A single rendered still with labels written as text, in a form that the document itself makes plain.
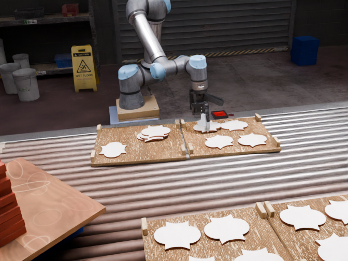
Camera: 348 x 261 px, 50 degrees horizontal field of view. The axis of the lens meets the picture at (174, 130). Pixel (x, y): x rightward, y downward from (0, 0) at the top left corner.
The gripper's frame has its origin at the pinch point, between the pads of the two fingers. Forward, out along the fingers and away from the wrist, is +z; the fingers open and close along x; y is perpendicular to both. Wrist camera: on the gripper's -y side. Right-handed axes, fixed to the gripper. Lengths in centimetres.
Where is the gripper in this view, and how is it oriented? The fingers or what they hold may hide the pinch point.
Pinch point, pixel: (206, 126)
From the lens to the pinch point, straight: 185.0
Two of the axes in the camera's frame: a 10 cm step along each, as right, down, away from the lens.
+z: 1.1, 8.9, 4.4
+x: 1.1, 4.2, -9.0
